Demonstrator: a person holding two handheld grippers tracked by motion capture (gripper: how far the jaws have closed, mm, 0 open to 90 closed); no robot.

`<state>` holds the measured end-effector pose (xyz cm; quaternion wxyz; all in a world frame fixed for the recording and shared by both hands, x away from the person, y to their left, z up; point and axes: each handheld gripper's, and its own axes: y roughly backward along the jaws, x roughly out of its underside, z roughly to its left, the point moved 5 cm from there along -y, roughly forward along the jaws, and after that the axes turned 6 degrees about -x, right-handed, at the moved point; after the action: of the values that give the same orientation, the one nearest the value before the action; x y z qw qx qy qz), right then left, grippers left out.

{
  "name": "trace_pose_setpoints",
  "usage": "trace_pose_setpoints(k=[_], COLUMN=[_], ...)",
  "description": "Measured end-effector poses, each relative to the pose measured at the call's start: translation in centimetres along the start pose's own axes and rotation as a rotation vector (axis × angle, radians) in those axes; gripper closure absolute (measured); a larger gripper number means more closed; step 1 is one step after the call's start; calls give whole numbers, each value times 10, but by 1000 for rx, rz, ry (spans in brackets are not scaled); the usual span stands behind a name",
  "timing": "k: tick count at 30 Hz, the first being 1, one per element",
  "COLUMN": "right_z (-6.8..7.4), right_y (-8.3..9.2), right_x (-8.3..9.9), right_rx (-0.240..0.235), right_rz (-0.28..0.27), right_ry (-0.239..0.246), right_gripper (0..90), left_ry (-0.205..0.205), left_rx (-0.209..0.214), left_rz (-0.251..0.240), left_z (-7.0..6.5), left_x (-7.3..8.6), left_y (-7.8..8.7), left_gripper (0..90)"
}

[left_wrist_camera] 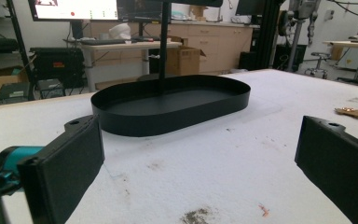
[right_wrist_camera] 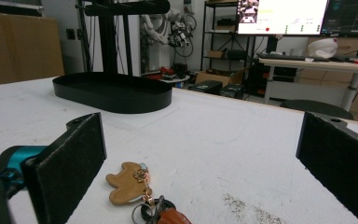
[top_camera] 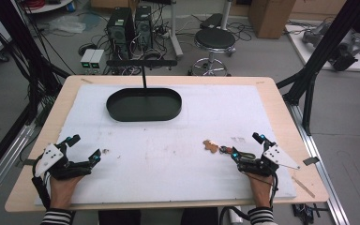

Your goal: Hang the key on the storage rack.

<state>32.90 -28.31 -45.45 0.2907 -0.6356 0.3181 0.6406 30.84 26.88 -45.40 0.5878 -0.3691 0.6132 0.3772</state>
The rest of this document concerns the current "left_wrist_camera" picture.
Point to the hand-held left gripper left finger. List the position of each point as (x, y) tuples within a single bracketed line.
[(62, 168)]

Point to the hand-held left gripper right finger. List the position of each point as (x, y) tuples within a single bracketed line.
[(338, 165)]

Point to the gold jewelry piece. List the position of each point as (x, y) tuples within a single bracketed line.
[(355, 112)]

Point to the small red scrap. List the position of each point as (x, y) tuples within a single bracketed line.
[(264, 211)]

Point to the dark grey device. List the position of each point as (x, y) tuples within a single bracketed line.
[(14, 92)]

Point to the black equipment case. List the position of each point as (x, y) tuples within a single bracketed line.
[(57, 67)]

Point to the metal stool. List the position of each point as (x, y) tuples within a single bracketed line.
[(318, 63)]

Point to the wooden table with metal leg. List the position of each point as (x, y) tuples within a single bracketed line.
[(354, 45)]

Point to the black oval tray stand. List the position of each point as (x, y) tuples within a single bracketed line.
[(174, 121)]

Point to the black keyboard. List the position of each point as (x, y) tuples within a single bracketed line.
[(102, 41)]

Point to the light wooden desk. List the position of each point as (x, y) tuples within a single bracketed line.
[(121, 47)]

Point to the white felt table mat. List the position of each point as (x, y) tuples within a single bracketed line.
[(199, 168)]

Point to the black metal column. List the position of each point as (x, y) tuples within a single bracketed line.
[(267, 34)]

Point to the white rounded object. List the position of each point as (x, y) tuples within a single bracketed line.
[(121, 31)]

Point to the grey machine on stand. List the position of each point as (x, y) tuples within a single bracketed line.
[(303, 18)]

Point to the computer monitor with white screen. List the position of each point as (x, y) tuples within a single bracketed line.
[(74, 9)]

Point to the open brown cardboard box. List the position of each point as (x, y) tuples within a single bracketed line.
[(183, 60)]

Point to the light wooden cabinet row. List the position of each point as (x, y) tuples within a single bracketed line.
[(217, 43)]

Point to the computer monitor with dark screen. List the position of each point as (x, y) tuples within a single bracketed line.
[(140, 11)]

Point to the black metal shelf frame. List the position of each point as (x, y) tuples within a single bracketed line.
[(20, 46)]

